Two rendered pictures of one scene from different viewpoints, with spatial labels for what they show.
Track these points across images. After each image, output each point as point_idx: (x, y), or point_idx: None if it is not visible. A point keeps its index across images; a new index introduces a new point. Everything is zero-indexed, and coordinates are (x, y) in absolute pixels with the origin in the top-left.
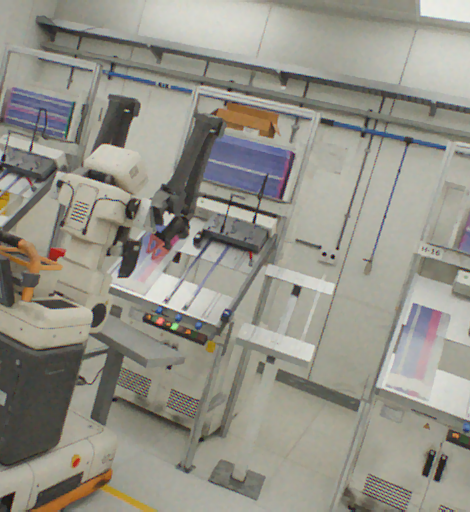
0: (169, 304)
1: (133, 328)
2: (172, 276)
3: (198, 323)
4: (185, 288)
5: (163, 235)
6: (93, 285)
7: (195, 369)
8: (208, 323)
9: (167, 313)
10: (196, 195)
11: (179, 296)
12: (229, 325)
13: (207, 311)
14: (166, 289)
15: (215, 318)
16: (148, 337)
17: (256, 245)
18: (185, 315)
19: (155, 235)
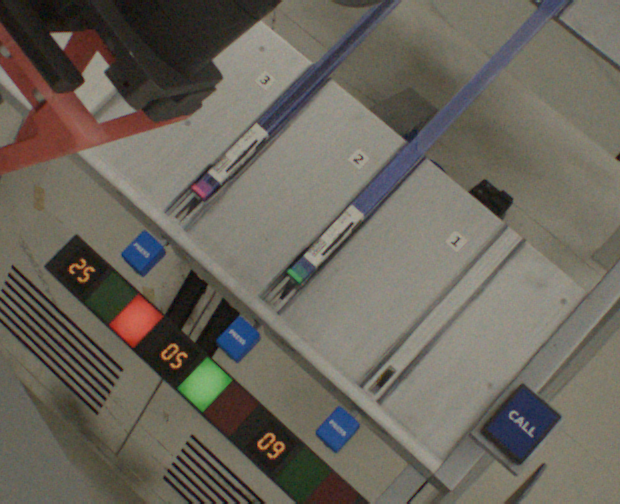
0: (211, 225)
1: None
2: (275, 33)
3: (339, 421)
4: (327, 138)
5: (113, 36)
6: None
7: (303, 417)
8: (396, 441)
9: (192, 266)
10: None
11: (280, 185)
12: (514, 501)
13: (412, 341)
14: (220, 114)
15: (446, 406)
16: (31, 448)
17: None
18: (280, 338)
19: (15, 32)
